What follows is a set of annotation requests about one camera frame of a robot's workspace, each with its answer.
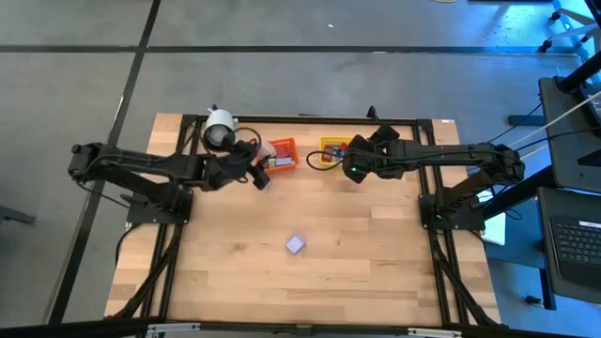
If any black aluminium table frame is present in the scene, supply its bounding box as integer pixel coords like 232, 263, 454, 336
0, 114, 601, 338

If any black laptop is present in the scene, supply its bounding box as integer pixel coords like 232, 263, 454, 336
536, 186, 601, 306

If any yellow plastic basket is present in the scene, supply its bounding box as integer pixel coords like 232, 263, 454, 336
318, 134, 357, 166

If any white camera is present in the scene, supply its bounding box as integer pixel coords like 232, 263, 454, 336
202, 103, 239, 154

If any white cable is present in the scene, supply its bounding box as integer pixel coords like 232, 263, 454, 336
506, 88, 601, 151

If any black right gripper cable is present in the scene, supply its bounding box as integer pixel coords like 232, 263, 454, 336
306, 149, 331, 172

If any white paper sheet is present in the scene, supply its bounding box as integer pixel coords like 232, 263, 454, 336
478, 196, 507, 247

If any grey furniture foot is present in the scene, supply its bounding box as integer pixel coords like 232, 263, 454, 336
0, 204, 37, 226

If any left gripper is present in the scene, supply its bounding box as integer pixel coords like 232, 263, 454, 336
213, 139, 272, 192

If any silver frame bracket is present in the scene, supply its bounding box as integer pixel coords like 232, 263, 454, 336
407, 327, 462, 338
147, 322, 202, 335

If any office chair with white base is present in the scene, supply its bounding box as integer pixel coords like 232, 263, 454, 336
538, 0, 601, 54

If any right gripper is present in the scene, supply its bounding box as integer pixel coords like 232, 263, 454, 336
341, 124, 405, 185

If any black desk support bar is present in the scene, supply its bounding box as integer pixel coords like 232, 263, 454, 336
481, 164, 555, 220

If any black desk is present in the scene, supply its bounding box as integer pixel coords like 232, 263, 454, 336
537, 74, 601, 194

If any orange plastic basket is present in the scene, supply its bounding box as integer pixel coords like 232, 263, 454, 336
260, 136, 301, 174

